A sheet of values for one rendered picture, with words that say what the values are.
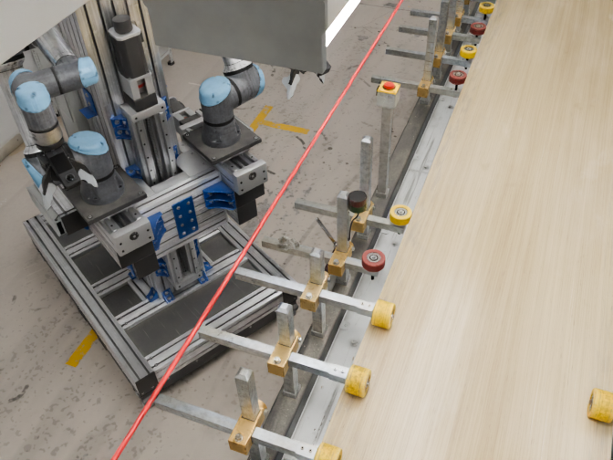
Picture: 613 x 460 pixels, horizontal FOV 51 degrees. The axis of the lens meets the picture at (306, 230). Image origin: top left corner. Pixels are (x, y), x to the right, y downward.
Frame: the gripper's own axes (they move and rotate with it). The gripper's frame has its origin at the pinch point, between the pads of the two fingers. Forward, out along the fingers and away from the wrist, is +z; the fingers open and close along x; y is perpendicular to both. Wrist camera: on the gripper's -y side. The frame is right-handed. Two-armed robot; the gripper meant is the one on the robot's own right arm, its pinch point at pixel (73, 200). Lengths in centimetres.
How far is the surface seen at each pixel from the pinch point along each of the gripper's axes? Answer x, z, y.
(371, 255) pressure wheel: -77, 41, -42
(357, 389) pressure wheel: -36, 36, -80
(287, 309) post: -31, 19, -57
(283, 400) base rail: -27, 62, -56
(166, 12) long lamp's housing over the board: 14, -101, -115
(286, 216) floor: -122, 132, 73
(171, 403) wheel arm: 5, 36, -52
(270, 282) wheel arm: -41, 36, -34
